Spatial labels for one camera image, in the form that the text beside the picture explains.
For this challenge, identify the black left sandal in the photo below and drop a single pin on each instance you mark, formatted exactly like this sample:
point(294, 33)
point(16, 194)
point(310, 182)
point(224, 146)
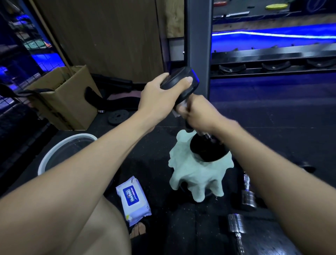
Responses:
point(141, 244)

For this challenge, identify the thin wooden stick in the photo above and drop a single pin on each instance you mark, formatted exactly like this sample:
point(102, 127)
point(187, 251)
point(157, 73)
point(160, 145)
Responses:
point(51, 38)

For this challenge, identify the person's left hand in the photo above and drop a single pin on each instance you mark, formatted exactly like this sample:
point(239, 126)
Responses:
point(155, 102)

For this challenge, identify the large chrome dumbbell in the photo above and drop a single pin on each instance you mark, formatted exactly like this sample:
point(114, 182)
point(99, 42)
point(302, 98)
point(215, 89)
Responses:
point(236, 223)

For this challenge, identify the person's left leg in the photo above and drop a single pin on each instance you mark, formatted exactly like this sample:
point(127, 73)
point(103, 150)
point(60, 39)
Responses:
point(102, 231)

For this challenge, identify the brown cardboard box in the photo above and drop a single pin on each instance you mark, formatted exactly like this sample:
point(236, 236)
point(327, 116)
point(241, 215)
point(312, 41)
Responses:
point(76, 107)

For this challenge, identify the light green cloth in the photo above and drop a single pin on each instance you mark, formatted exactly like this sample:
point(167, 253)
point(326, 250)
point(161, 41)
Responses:
point(194, 176)

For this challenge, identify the person's right forearm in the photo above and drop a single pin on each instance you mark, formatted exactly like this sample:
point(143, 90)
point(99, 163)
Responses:
point(288, 189)

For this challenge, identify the person's right hand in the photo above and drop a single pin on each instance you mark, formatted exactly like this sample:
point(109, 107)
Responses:
point(204, 115)

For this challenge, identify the row of black bumper plates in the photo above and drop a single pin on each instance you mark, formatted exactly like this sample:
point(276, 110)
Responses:
point(315, 5)

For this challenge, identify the glowing white light strip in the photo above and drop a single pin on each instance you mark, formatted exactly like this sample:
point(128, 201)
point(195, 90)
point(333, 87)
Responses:
point(262, 34)

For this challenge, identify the small black weight plate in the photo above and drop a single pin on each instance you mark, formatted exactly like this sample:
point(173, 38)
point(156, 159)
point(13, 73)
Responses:
point(118, 117)

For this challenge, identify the red weight plate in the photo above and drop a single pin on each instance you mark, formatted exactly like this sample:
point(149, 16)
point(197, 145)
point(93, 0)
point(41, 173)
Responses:
point(220, 3)

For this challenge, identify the white rimmed basin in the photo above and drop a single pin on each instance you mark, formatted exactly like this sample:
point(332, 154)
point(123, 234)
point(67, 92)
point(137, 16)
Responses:
point(63, 149)

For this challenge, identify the small chrome dumbbell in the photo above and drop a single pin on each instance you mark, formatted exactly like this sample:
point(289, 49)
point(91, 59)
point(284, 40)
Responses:
point(248, 198)

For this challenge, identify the dark metal rack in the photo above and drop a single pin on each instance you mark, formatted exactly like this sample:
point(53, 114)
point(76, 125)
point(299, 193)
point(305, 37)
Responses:
point(262, 55)

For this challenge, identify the white blue wet wipes pack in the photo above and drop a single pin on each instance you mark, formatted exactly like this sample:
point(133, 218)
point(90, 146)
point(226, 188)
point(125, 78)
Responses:
point(139, 210)

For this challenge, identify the person's left forearm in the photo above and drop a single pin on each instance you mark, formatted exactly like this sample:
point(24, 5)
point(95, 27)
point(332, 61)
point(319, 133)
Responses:
point(73, 184)

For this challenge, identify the yellow weight plate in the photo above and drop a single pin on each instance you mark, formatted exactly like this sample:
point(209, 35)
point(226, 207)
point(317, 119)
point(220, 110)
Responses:
point(276, 6)

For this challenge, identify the black padded bench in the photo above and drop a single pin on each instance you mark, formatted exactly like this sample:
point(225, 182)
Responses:
point(120, 103)

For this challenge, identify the steel barbell bar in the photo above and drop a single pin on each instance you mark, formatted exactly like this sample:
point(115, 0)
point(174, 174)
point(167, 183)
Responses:
point(231, 14)

